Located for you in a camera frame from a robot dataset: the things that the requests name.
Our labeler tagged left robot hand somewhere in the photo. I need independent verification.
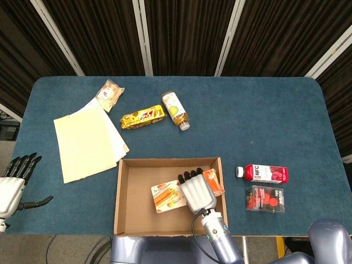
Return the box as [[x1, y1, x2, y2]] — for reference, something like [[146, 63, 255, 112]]
[[0, 152, 54, 218]]

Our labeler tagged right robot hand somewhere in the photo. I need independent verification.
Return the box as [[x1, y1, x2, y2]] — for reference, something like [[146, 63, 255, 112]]
[[175, 166, 218, 214]]

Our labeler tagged orange snack packet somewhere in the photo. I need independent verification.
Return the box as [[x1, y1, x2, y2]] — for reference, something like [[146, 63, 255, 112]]
[[150, 168, 226, 214]]

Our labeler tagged clear box of red candies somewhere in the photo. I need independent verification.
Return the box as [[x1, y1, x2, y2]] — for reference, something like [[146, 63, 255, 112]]
[[245, 185, 285, 213]]

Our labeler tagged red juice bottle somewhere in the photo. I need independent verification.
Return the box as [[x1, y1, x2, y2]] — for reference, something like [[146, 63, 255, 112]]
[[235, 164, 289, 184]]

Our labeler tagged open brown cardboard box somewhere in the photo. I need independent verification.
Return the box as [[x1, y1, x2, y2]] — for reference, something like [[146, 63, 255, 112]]
[[113, 156, 229, 238]]

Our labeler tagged yellow apple tea bottle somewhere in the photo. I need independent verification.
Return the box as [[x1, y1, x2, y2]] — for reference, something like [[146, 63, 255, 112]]
[[161, 92, 191, 131]]

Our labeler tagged black equipment case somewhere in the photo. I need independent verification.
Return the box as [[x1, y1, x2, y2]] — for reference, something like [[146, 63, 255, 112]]
[[0, 120, 20, 141]]

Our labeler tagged grey-blue robot torso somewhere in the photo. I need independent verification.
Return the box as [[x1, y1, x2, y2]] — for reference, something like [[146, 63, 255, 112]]
[[109, 235, 229, 264]]

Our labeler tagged blue felt table cover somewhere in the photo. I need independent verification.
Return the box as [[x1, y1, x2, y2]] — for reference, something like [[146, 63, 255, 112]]
[[4, 76, 352, 237]]

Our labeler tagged cream paper sheet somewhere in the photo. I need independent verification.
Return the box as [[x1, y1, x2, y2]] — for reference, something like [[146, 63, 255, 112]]
[[53, 106, 118, 184]]

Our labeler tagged gold biscuit packet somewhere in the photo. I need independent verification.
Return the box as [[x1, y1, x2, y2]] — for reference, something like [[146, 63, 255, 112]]
[[119, 104, 168, 130]]

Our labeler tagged white paper sheet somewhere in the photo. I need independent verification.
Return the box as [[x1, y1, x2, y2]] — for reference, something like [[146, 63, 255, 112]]
[[82, 97, 130, 162]]

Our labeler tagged yellow floor tape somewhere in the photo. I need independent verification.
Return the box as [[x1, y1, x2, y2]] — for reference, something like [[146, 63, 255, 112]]
[[276, 236, 285, 259]]

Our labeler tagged black floor equipment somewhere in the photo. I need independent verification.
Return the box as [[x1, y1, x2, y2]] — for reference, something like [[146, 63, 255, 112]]
[[284, 236, 311, 254]]

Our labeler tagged clear snack bag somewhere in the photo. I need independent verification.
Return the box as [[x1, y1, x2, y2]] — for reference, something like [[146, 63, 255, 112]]
[[95, 79, 125, 113]]

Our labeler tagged dark pleated partition panel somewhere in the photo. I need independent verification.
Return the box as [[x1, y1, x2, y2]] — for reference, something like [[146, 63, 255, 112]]
[[144, 0, 237, 76], [41, 0, 146, 76], [221, 0, 352, 77], [316, 52, 352, 157], [0, 0, 78, 116]]

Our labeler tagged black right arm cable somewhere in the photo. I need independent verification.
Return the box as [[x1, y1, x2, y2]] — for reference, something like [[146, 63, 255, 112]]
[[191, 210, 218, 264]]

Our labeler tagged thin grey floor cable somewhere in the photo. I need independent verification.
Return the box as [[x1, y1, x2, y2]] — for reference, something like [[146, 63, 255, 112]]
[[45, 235, 57, 262]]

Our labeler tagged white partition frame post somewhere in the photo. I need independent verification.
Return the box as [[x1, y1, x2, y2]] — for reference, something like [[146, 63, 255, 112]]
[[29, 0, 85, 76], [131, 0, 154, 76], [0, 103, 23, 123], [213, 0, 246, 77], [304, 32, 352, 79]]

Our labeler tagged thick grey floor cable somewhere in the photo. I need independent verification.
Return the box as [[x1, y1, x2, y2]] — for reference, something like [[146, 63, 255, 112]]
[[84, 235, 112, 264]]

